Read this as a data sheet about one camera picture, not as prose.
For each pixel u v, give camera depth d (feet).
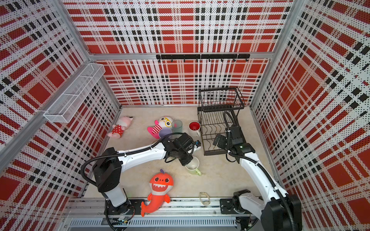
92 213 2.39
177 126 3.39
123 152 1.57
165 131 2.92
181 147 2.14
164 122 3.33
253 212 1.82
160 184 2.44
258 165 1.59
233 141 2.01
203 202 2.51
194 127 3.40
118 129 3.28
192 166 2.87
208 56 2.91
